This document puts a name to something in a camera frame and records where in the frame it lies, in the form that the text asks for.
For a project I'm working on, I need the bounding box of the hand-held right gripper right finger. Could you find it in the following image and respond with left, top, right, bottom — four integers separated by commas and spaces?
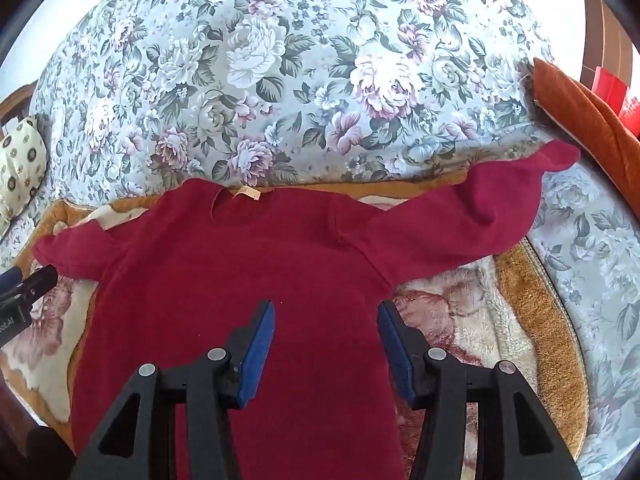
377, 301, 583, 480

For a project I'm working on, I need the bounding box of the wooden bed frame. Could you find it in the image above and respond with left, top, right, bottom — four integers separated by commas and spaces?
0, 84, 37, 133

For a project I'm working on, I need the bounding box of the floral print quilt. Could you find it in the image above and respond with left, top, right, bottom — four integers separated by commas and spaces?
0, 0, 640, 478

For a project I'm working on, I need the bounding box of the red knit sweater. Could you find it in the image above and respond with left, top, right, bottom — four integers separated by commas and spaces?
34, 137, 581, 480

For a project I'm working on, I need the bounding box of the wooden furniture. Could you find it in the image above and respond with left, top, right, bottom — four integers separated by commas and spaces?
581, 0, 628, 86

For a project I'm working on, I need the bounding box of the cream patterned pillow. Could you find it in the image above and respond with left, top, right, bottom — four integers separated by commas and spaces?
0, 115, 48, 233

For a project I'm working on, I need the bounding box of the red box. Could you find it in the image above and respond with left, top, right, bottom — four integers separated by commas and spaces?
590, 66, 640, 137

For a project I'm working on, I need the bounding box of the flower print fleece blanket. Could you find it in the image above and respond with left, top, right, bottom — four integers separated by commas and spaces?
0, 170, 588, 480

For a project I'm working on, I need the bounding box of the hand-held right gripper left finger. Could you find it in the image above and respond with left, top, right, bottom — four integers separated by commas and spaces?
70, 301, 277, 480

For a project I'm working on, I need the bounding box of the orange-brown cloth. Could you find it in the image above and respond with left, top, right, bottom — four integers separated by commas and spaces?
530, 57, 640, 206

